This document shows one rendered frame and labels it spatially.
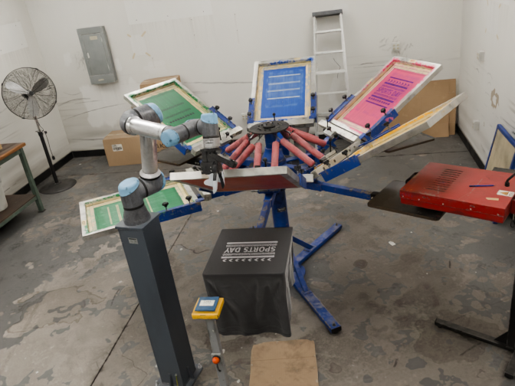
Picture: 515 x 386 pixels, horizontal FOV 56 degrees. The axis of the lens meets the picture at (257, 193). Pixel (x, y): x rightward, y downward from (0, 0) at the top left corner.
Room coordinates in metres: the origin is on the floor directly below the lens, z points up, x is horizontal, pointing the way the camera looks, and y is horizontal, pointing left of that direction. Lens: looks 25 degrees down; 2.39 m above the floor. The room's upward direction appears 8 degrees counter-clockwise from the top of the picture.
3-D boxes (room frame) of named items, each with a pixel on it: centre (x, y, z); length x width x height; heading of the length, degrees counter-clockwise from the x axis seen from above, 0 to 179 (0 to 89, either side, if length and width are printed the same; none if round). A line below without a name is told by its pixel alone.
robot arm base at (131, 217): (2.45, 0.69, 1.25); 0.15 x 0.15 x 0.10
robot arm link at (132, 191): (2.46, 0.68, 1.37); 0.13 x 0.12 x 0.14; 134
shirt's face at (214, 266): (2.38, 0.09, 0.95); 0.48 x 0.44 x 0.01; 167
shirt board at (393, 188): (3.01, -0.65, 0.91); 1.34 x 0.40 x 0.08; 47
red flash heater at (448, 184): (2.50, -1.20, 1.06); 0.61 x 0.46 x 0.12; 47
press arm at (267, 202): (2.86, -0.02, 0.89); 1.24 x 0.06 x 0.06; 167
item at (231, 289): (2.15, 0.14, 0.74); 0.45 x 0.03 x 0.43; 77
